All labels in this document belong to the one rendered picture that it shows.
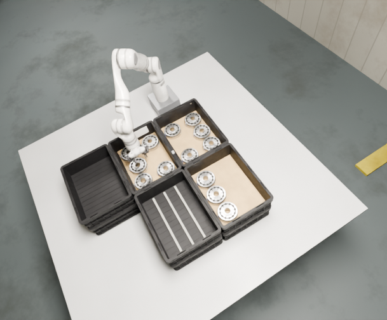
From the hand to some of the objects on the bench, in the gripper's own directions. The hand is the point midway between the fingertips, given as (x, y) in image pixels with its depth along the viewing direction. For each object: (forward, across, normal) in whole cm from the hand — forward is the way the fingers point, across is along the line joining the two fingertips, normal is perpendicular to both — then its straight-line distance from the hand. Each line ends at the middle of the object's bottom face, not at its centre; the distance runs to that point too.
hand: (140, 158), depth 168 cm
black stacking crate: (+20, -2, +40) cm, 45 cm away
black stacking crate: (+20, -32, +40) cm, 55 cm away
